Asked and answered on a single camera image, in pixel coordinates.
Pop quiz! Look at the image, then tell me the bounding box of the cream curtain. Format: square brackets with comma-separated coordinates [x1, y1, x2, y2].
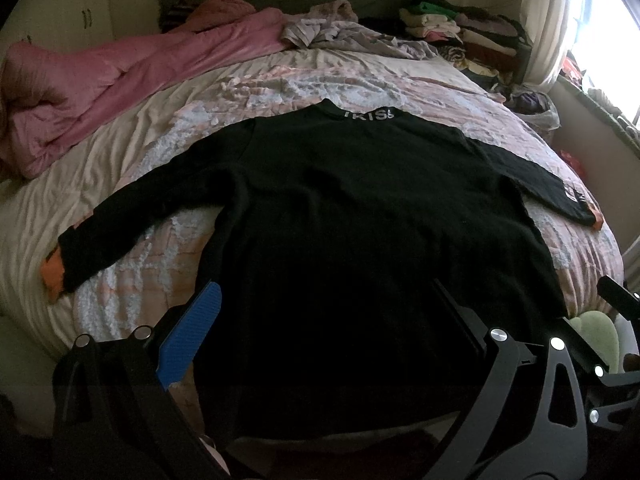
[520, 0, 575, 92]

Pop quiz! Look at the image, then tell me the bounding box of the black sweater with orange cuffs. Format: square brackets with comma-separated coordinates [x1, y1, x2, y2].
[41, 101, 603, 441]

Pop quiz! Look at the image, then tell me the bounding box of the green plush cushion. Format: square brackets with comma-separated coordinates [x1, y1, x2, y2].
[568, 311, 620, 374]

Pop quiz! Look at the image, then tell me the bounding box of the stack of folded clothes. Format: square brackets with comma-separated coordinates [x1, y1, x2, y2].
[399, 0, 532, 90]

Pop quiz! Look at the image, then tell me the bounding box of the plastic bag with clothes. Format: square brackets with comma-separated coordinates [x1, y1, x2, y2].
[504, 86, 561, 134]

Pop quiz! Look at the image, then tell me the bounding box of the red object on floor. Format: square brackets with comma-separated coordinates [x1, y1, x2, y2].
[559, 150, 587, 180]

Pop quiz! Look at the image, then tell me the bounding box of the pink duvet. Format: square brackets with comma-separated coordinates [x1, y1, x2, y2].
[1, 0, 288, 179]

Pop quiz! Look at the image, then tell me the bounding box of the pink floral bedspread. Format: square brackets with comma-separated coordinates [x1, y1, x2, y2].
[0, 48, 625, 361]

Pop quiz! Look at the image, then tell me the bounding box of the lilac crumpled garment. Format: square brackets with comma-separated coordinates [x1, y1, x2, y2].
[280, 0, 438, 61]

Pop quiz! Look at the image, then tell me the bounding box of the white wardrobe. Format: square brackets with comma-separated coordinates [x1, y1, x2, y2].
[1, 0, 114, 53]

